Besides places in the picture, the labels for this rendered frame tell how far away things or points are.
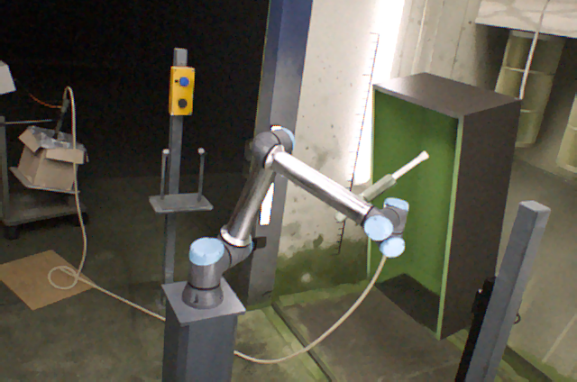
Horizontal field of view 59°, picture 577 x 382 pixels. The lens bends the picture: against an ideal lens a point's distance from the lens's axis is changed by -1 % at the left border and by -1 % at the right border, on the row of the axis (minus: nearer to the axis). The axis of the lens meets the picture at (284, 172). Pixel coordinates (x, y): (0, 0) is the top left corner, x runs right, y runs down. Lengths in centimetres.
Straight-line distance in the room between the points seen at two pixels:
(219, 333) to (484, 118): 148
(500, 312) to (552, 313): 220
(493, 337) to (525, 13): 249
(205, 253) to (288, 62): 122
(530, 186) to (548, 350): 110
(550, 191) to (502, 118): 151
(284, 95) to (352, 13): 61
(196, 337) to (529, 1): 266
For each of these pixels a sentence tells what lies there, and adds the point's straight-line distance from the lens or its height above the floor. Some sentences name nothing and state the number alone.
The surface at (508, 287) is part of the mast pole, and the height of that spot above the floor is 144.
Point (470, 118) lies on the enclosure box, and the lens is 222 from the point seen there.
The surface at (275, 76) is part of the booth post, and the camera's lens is 290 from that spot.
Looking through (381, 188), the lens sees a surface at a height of 126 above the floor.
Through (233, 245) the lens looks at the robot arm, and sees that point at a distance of 237.
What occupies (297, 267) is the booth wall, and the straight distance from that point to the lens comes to 349.
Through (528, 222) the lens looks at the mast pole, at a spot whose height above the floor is 161.
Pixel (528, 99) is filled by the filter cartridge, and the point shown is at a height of 157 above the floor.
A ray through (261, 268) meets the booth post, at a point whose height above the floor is 32.
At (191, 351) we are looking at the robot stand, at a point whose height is 46.
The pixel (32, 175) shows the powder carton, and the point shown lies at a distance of 429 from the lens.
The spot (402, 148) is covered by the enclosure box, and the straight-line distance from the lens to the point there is 287.
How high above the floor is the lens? 200
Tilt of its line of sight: 19 degrees down
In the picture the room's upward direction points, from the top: 8 degrees clockwise
